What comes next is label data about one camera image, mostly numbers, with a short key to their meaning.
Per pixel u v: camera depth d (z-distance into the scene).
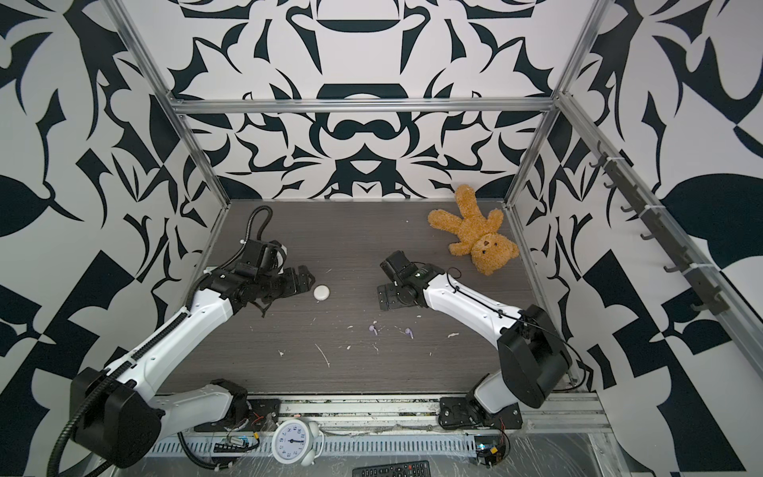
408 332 0.87
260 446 0.70
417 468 0.67
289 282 0.72
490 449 0.71
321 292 0.92
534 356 0.43
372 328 0.88
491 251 0.96
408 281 0.62
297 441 0.69
